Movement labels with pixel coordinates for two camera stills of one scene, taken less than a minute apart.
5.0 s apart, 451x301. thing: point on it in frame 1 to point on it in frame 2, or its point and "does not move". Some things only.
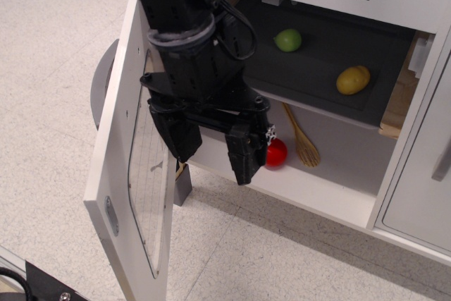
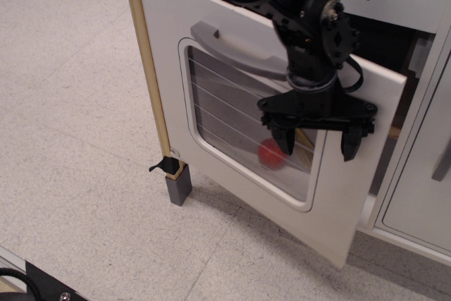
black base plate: x=42 y=287 does not move
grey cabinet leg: x=183 y=186 does not move
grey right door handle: x=442 y=163 does not move
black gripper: x=182 y=103 to x=317 y=104
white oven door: x=130 y=185 to x=217 y=58
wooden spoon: x=306 y=149 does not move
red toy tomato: x=277 y=154 does not move
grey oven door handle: x=102 y=82 to x=232 y=51
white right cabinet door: x=414 y=199 does not move
